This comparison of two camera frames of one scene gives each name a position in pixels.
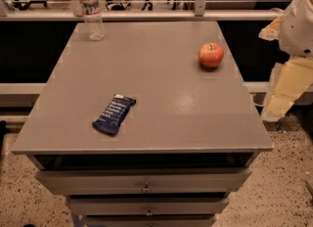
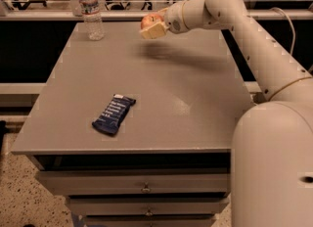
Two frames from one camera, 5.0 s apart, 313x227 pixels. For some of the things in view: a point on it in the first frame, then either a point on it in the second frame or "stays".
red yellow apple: (210, 55) to (151, 20)
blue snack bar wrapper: (113, 113) stays
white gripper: (297, 28) to (173, 18)
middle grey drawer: (148, 205) stays
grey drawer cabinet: (192, 136) stays
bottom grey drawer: (186, 220) stays
